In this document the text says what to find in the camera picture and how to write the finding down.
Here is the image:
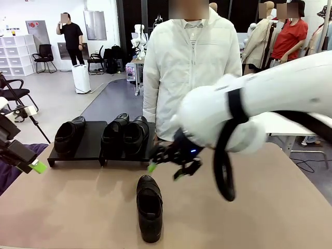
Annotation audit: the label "metal wall panel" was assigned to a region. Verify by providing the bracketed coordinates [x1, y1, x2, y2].
[83, 10, 107, 41]

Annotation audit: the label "black patterned hat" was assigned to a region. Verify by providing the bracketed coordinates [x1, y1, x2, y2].
[316, 4, 332, 19]

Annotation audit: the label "black shoe stand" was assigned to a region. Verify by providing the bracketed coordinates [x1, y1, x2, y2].
[47, 121, 107, 168]
[100, 121, 156, 168]

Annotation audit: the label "white mannequin torso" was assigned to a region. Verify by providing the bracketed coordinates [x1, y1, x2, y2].
[246, 23, 257, 39]

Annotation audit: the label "person in white jacket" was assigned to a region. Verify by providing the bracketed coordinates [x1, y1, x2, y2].
[142, 10, 243, 143]

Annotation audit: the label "white air purifier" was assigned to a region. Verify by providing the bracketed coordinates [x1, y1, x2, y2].
[72, 64, 92, 94]

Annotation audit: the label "black folding chair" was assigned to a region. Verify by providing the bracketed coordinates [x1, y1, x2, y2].
[0, 78, 39, 112]

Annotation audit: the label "white storage drawers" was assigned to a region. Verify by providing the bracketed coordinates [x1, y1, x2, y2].
[0, 34, 37, 77]

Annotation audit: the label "white side table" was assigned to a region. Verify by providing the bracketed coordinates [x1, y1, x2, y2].
[264, 114, 332, 163]

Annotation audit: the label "mannequin in red shirt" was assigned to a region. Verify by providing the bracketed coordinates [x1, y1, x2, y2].
[269, 0, 309, 68]

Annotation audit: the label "person's right forearm white sleeve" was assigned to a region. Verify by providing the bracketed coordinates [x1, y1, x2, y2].
[142, 103, 159, 135]

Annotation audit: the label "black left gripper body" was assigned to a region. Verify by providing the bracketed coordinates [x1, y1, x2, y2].
[0, 114, 37, 174]

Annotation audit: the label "mannequin in pink coat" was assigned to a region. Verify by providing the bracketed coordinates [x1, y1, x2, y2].
[305, 22, 332, 57]

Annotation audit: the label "silver clothes rack pole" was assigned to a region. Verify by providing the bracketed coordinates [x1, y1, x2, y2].
[320, 0, 331, 52]

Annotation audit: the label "black bags pile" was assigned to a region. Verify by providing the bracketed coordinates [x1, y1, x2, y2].
[103, 44, 125, 75]

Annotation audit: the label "black floor cable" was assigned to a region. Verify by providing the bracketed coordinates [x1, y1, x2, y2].
[295, 155, 325, 173]

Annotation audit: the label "black leather loafer shoe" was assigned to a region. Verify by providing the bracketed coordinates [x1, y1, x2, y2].
[53, 116, 86, 156]
[100, 113, 130, 156]
[136, 174, 164, 244]
[123, 115, 150, 156]

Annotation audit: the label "purple cloth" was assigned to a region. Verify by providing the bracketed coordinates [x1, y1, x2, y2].
[0, 144, 49, 197]

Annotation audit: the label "grey cabinet with red sign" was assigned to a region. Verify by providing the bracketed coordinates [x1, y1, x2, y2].
[25, 20, 51, 46]

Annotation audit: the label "mannequin in beige coat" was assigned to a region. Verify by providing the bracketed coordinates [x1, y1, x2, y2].
[241, 1, 277, 76]

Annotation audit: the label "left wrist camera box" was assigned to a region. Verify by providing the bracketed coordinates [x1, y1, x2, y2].
[12, 105, 37, 117]

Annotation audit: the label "black stand pole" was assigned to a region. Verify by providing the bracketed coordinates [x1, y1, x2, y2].
[261, 22, 277, 70]

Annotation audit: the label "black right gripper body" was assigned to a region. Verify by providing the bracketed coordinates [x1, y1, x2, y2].
[165, 131, 205, 165]

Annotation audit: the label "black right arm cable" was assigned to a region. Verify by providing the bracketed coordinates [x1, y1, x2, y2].
[213, 111, 332, 202]

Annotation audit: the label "man in all black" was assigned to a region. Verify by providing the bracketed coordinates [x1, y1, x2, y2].
[56, 12, 85, 66]

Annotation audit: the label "black office chair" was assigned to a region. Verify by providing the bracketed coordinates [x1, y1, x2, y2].
[32, 44, 58, 74]
[87, 45, 106, 76]

